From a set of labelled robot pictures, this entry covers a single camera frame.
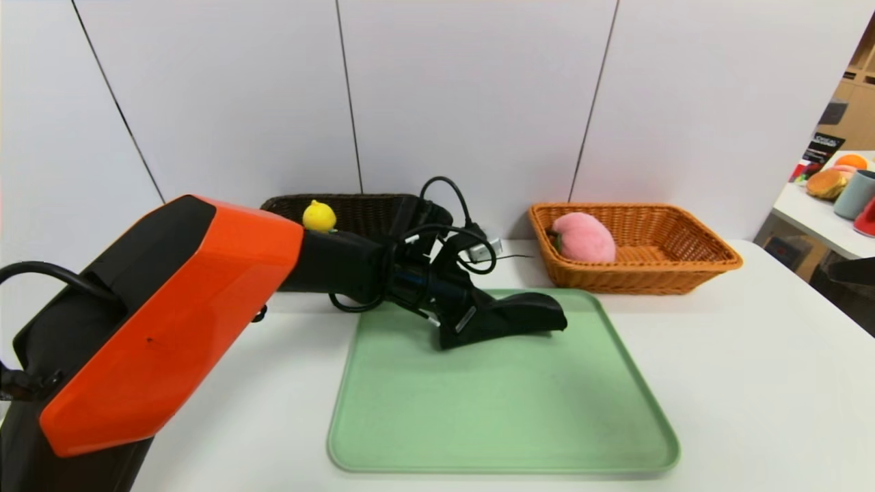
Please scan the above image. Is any red container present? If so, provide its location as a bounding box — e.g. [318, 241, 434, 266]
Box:
[853, 197, 875, 238]

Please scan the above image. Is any black printed box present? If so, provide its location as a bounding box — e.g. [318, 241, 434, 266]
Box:
[790, 133, 846, 182]

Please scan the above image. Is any dark brown wicker basket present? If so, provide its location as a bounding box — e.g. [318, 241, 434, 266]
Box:
[260, 193, 452, 293]

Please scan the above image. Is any light green plastic tray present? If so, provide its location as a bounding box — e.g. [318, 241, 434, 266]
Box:
[327, 287, 682, 475]

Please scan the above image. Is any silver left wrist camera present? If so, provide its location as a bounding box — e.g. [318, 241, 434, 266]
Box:
[467, 237, 503, 262]

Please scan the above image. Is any wooden shelf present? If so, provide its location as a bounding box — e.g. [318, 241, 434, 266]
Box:
[817, 14, 875, 154]

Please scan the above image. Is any teal cup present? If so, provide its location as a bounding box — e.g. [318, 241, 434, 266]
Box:
[833, 171, 875, 221]

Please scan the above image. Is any black left camera cable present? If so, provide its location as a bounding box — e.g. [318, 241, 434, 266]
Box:
[419, 176, 479, 236]

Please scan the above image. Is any black soft pouch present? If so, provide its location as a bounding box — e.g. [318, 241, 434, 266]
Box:
[437, 290, 568, 349]

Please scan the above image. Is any white side table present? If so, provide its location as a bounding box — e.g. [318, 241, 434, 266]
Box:
[771, 152, 875, 269]

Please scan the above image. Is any yellow duck toy car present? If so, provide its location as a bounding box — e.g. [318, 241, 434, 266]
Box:
[302, 200, 338, 233]

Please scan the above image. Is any orange wicker basket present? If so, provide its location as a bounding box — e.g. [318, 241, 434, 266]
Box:
[528, 202, 744, 296]

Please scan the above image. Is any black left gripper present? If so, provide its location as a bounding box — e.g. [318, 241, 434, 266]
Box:
[428, 278, 568, 351]

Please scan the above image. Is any toy burger bun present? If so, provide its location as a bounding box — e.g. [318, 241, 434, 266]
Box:
[805, 169, 848, 201]

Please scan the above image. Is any pink plush peach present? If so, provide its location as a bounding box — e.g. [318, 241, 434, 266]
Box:
[547, 212, 617, 264]

